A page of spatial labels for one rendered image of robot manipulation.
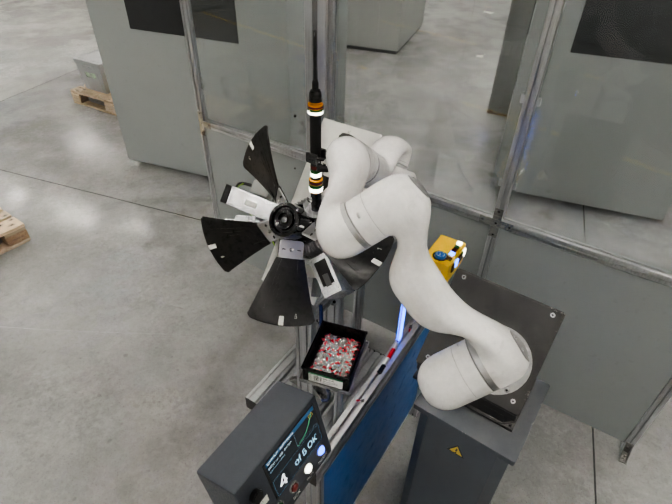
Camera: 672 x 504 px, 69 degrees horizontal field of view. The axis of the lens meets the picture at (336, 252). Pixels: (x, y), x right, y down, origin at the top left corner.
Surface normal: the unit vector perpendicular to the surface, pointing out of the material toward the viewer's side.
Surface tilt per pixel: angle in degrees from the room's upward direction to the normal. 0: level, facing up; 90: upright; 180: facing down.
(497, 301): 48
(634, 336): 90
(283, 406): 15
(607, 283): 90
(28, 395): 0
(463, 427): 0
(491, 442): 0
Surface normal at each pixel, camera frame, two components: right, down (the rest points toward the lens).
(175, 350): 0.02, -0.78
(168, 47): -0.35, 0.58
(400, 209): -0.13, 0.30
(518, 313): -0.42, -0.14
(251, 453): -0.20, -0.84
